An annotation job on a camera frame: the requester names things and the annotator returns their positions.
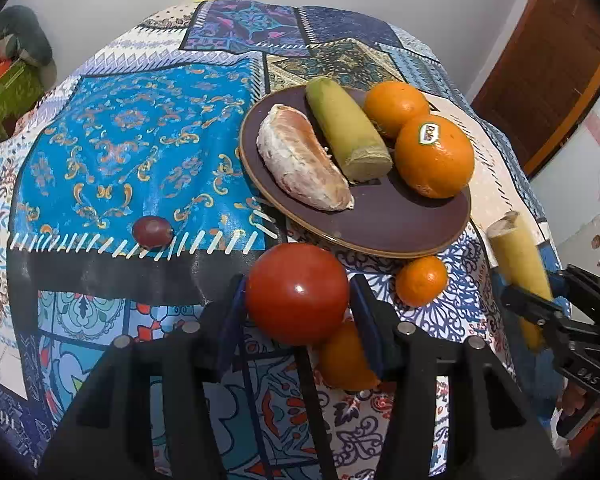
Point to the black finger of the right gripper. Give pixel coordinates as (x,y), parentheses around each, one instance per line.
(581,288)
(535,314)

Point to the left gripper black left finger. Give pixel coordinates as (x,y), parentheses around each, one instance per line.
(106,432)

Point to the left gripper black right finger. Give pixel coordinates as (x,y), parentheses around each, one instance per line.
(493,432)

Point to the small mandarin orange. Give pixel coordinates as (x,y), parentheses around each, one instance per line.
(420,281)
(342,362)

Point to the large orange with sticker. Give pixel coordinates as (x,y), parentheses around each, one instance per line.
(434,157)

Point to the red tomato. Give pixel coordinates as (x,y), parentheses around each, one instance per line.
(297,293)

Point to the person's right hand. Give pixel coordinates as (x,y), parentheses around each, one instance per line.
(577,407)

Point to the dark purple round plate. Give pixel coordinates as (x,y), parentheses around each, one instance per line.
(388,219)

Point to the colourful patchwork bedspread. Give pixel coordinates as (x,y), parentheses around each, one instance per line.
(148,126)

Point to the brown wooden door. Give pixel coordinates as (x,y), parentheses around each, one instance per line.
(546,79)

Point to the peeled pomelo segment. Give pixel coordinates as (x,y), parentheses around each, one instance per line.
(298,163)

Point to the green storage box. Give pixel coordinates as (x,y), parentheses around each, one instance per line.
(20,89)

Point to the grey-green plush cushion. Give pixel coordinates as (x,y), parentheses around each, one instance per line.
(23,37)

